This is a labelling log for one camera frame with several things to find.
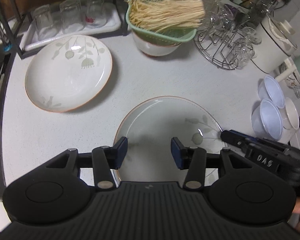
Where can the white ceramic bowl under colander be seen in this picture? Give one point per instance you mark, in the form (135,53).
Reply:
(152,47)

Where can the floral ceramic plate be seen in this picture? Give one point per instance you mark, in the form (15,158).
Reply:
(149,128)
(68,73)

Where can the floral bowl with food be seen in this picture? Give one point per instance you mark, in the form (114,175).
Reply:
(293,79)

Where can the wire cup holder rack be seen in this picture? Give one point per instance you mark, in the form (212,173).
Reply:
(227,42)

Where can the left upturned drinking glass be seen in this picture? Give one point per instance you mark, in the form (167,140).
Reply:
(45,25)

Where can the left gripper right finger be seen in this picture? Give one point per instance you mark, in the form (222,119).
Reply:
(192,159)

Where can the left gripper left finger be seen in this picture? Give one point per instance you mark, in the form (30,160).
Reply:
(105,159)

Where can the light blue plastic bowl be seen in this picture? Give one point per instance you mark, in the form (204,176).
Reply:
(270,89)

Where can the white drying tray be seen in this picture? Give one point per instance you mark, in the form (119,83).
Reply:
(31,42)

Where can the green plastic colander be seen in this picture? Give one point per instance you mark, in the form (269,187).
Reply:
(170,36)

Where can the white plastic bowl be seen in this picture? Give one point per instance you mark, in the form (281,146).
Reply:
(290,119)

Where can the right upturned drinking glass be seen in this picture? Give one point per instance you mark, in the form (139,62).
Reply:
(96,14)

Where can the black metal kitchen rack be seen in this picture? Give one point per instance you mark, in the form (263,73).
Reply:
(19,38)

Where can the white electric cooking pot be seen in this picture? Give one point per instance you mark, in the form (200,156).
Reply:
(276,46)

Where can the dried noodle bundle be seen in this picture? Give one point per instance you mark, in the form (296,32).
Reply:
(162,15)

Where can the upturned drinking glass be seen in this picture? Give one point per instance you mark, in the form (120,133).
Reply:
(71,16)
(45,25)
(96,14)

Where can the middle upturned drinking glass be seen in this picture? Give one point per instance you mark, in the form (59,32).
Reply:
(71,16)

